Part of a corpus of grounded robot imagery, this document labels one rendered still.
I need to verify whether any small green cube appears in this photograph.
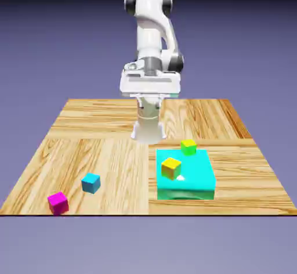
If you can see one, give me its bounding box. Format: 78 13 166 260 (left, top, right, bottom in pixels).
180 139 198 157

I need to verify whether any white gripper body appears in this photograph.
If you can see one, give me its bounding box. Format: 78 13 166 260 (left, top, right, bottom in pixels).
119 70 182 99

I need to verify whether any small magenta cube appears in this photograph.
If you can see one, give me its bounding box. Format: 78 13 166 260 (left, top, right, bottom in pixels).
47 191 70 217

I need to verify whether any small blue cube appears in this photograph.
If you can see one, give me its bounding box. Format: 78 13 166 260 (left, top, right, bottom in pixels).
81 172 102 195

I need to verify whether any large cyan box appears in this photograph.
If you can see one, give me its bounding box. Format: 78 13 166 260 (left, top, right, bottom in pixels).
155 149 217 201

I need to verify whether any small yellow cube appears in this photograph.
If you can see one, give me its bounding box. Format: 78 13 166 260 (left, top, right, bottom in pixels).
161 157 182 181

